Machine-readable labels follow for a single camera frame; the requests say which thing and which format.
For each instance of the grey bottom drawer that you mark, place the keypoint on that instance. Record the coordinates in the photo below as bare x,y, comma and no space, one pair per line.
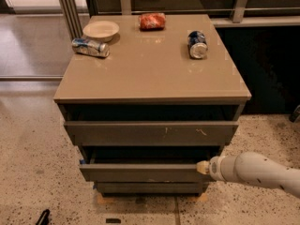
151,188

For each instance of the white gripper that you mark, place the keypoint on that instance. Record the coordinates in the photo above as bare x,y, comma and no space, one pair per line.
215,168

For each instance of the blue upright-lying soda can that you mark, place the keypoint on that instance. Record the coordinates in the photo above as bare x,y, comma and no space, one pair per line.
197,45

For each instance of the dark wheel at right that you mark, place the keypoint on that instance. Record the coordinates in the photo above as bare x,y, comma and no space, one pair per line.
295,114

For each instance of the black object on floor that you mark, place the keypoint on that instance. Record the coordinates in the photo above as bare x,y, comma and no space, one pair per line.
44,218

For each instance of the metal railing frame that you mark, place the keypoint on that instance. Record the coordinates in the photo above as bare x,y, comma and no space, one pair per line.
225,13

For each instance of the silver blue soda can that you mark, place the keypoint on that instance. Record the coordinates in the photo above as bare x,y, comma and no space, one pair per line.
90,47

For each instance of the grey drawer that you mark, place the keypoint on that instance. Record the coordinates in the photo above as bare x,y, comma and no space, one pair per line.
151,188
95,133
147,164

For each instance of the white bowl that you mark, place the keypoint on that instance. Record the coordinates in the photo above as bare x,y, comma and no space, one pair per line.
102,30

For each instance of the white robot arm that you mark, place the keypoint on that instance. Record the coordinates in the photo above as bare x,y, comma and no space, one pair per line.
252,169

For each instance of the grey drawer cabinet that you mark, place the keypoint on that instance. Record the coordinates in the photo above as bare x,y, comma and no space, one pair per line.
150,77

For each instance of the grey top drawer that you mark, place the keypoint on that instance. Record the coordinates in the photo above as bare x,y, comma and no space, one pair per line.
95,133

